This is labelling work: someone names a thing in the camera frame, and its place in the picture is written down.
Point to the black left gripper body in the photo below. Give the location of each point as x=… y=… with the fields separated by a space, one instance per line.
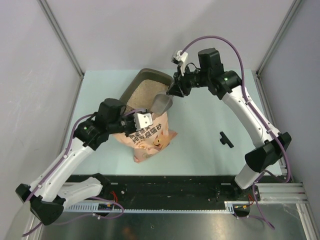
x=126 y=124

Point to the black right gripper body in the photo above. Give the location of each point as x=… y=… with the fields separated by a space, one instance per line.
x=189 y=81

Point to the silver metal scoop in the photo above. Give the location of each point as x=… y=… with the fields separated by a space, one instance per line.
x=161 y=103

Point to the pink cat litter bag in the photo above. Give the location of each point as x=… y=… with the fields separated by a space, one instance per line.
x=149 y=141

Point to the black bag sealing clip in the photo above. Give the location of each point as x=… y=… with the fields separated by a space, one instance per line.
x=224 y=140

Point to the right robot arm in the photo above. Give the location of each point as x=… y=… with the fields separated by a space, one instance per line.
x=270 y=144

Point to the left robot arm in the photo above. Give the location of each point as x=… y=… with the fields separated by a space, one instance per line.
x=45 y=195

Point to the brown litter box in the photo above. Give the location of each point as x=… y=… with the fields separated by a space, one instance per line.
x=144 y=87

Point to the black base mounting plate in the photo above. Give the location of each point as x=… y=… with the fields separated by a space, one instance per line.
x=175 y=191

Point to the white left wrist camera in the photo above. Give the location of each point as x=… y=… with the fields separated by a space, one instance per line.
x=142 y=120

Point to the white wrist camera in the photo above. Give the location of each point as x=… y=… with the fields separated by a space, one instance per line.
x=180 y=59
x=142 y=120

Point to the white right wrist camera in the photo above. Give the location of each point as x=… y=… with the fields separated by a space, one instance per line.
x=180 y=59

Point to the grey slotted cable duct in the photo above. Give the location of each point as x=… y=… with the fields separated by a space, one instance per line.
x=107 y=207

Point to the aluminium frame post right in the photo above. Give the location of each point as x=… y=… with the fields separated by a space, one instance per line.
x=282 y=30

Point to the aluminium frame post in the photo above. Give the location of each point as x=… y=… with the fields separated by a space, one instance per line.
x=53 y=22
x=282 y=30

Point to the aluminium rail right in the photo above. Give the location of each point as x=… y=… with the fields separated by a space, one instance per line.
x=282 y=193

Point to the aluminium frame post left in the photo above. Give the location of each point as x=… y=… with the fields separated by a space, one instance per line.
x=53 y=22

